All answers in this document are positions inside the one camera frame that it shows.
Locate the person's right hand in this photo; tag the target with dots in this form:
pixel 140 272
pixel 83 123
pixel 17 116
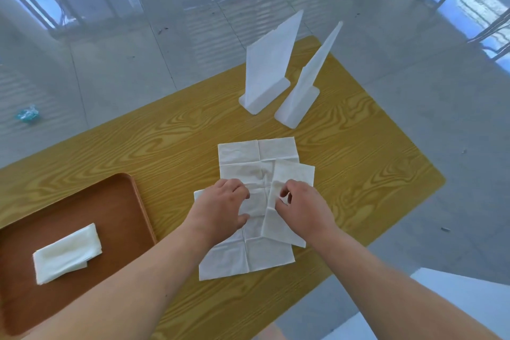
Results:
pixel 308 212

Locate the person's left forearm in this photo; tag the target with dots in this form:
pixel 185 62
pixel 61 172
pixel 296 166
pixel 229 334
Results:
pixel 119 296

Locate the white plastic upright stand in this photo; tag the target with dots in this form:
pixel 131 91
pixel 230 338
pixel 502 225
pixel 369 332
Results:
pixel 297 106
pixel 267 65

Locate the brown wooden tray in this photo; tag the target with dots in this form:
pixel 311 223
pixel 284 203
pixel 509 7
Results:
pixel 99 216

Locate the person's left hand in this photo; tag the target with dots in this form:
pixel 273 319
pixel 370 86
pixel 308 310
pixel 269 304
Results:
pixel 217 212

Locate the teal crumpled wrapper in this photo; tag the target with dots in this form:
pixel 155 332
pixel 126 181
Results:
pixel 28 114

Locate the person's leg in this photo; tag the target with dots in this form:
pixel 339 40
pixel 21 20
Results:
pixel 271 333

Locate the person's right forearm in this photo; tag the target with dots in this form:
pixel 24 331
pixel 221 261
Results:
pixel 390 296

